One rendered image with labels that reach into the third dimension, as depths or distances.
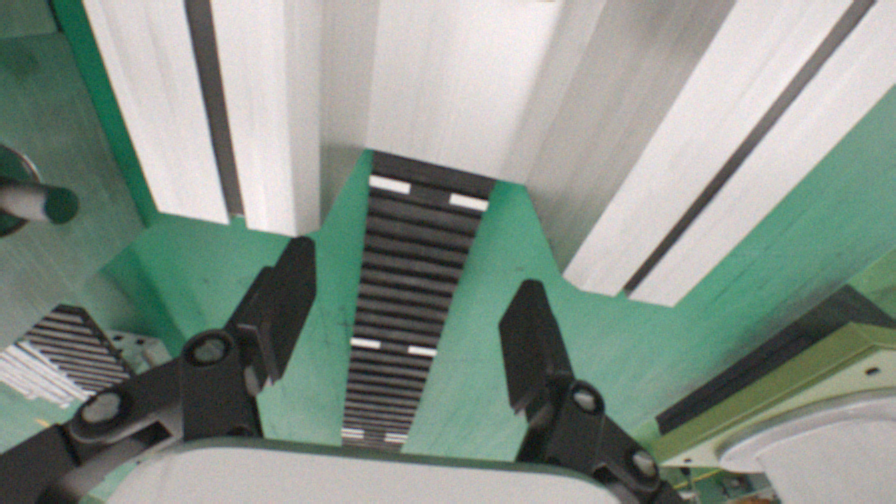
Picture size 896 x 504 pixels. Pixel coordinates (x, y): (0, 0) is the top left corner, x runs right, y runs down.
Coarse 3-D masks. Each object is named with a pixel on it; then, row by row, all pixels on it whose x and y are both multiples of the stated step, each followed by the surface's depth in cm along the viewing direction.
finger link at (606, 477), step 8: (600, 472) 9; (608, 472) 8; (600, 480) 8; (608, 480) 8; (616, 480) 8; (608, 488) 8; (616, 488) 8; (624, 488) 8; (656, 488) 8; (664, 488) 8; (672, 488) 8; (616, 496) 8; (624, 496) 8; (632, 496) 8; (640, 496) 8; (648, 496) 8; (656, 496) 8; (664, 496) 8; (672, 496) 8; (680, 496) 8
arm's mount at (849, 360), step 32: (832, 352) 21; (864, 352) 19; (768, 384) 25; (800, 384) 23; (832, 384) 21; (864, 384) 22; (704, 416) 30; (736, 416) 27; (768, 416) 25; (672, 448) 32; (704, 448) 30
